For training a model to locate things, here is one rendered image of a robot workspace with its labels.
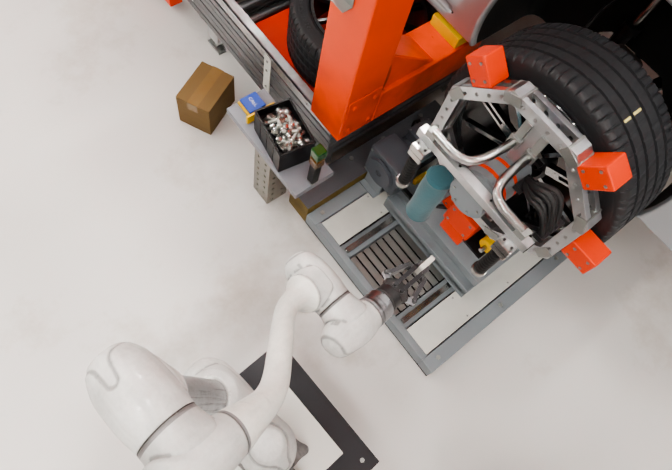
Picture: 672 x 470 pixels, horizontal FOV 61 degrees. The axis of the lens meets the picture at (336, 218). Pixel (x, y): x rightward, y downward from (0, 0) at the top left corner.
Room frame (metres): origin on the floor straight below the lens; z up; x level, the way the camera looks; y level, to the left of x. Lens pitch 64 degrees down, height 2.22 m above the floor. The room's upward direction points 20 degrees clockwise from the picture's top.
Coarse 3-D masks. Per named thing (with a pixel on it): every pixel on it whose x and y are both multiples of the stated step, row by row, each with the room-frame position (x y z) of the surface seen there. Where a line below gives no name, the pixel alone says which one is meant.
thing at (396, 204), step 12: (420, 180) 1.29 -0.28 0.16; (408, 192) 1.20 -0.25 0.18; (384, 204) 1.15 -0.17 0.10; (396, 204) 1.15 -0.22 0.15; (396, 216) 1.11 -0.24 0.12; (408, 228) 1.07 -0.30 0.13; (420, 228) 1.08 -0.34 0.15; (420, 240) 1.03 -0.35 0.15; (432, 240) 1.05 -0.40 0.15; (432, 252) 0.99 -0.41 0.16; (444, 252) 1.01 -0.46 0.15; (444, 264) 0.95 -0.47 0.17; (444, 276) 0.93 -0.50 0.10; (456, 276) 0.93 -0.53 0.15; (456, 288) 0.90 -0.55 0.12; (468, 288) 0.90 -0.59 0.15
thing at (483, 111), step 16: (464, 112) 1.17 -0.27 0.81; (480, 112) 1.24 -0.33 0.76; (496, 112) 1.14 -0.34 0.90; (464, 128) 1.17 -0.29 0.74; (480, 128) 1.15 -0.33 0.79; (496, 128) 1.26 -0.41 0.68; (512, 128) 1.11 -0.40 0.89; (464, 144) 1.14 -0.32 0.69; (480, 144) 1.18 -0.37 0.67; (496, 144) 1.22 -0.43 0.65; (544, 160) 1.03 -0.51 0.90; (544, 176) 1.02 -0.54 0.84; (560, 176) 0.99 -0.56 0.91; (512, 208) 1.01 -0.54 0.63; (528, 208) 0.99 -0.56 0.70; (528, 224) 0.95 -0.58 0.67
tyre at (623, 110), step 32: (544, 32) 1.28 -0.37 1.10; (576, 32) 1.27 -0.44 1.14; (512, 64) 1.14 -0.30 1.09; (544, 64) 1.12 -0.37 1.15; (576, 64) 1.13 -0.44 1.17; (608, 64) 1.17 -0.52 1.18; (640, 64) 1.21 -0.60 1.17; (576, 96) 1.04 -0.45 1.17; (608, 96) 1.06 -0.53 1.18; (640, 96) 1.11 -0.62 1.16; (608, 128) 0.98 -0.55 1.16; (640, 128) 1.04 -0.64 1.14; (640, 160) 0.98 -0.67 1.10; (608, 192) 0.91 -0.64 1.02; (640, 192) 0.94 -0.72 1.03; (608, 224) 0.87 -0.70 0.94
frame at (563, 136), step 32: (448, 96) 1.12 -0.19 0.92; (480, 96) 1.07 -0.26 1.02; (512, 96) 1.02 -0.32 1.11; (544, 96) 1.05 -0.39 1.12; (448, 128) 1.13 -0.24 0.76; (544, 128) 0.96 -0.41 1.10; (576, 128) 0.99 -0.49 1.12; (576, 160) 0.90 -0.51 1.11; (576, 192) 0.87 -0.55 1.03; (480, 224) 0.94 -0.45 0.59; (576, 224) 0.83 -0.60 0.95; (544, 256) 0.82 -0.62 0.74
